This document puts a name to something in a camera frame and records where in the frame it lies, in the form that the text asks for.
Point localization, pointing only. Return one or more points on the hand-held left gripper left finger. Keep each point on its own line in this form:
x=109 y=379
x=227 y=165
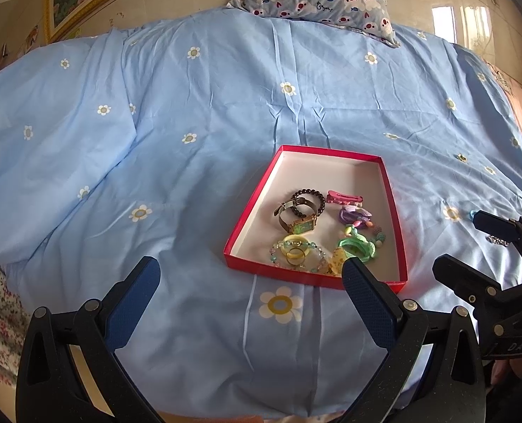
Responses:
x=133 y=299

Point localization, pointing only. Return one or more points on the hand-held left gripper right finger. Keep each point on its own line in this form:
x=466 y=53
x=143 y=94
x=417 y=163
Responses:
x=367 y=299

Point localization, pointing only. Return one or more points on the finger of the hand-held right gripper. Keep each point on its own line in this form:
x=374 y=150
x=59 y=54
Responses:
x=459 y=275
x=494 y=224

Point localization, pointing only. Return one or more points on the yellow hair clip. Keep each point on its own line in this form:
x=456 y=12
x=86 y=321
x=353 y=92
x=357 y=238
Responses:
x=337 y=260

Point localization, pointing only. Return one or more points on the purple scrunchie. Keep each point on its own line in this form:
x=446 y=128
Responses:
x=347 y=216

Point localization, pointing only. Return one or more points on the gold wrist watch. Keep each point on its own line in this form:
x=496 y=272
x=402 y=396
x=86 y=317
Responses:
x=303 y=227

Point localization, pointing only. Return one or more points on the yellow bangle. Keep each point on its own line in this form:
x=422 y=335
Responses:
x=283 y=243

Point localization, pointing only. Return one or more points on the pink hair clip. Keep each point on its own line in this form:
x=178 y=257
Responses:
x=344 y=197

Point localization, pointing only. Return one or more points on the red cardboard box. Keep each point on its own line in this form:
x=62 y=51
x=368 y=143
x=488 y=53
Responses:
x=327 y=172

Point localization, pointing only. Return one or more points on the person's right hand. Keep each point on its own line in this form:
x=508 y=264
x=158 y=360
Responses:
x=505 y=370

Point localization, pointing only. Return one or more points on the blue floral blanket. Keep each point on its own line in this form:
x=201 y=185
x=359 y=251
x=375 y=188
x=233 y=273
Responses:
x=199 y=119

